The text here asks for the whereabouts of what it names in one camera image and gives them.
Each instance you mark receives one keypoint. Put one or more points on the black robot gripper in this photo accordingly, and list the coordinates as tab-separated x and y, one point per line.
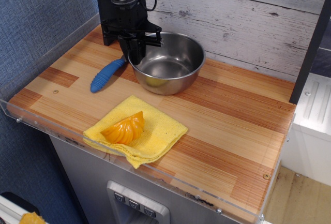
129	24

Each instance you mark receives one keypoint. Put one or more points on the stainless steel bowl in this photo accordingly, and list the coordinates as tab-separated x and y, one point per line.
170	68

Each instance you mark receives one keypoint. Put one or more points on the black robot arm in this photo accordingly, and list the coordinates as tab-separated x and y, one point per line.
102	4

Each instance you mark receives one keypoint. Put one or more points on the orange plastic shell toy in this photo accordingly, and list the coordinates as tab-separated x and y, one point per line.
126	130

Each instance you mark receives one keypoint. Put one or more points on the yellow folded cloth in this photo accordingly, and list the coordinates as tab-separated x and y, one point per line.
160	133

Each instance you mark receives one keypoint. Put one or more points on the clear acrylic table guard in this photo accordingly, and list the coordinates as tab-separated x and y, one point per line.
220	171

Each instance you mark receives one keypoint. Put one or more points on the grey cabinet dispenser panel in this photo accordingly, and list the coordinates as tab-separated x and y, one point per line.
131	207

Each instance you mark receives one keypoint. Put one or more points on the orange object bottom left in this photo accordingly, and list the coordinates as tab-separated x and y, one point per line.
31	218

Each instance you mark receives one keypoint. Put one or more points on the white ribbed appliance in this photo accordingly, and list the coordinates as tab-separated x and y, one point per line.
307	148

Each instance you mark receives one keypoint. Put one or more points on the blue handled fork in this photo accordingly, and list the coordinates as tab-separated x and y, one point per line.
103	76

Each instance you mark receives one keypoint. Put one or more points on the black vertical post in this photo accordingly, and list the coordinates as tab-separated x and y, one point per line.
311	52

